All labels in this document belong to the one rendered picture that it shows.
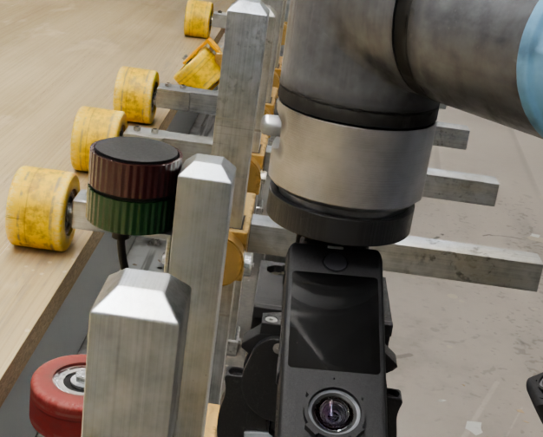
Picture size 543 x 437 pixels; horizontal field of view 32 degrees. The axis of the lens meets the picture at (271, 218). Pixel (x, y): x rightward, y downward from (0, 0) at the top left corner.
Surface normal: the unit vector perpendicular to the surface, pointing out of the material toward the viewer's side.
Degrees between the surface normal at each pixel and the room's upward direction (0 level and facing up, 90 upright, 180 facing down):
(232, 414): 90
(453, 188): 90
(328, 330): 27
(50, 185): 36
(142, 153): 0
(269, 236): 90
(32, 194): 53
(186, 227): 90
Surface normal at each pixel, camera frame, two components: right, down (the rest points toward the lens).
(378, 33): -0.76, 0.36
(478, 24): -0.74, 0.04
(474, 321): 0.13, -0.93
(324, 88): -0.53, 0.23
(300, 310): 0.07, -0.66
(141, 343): -0.05, 0.35
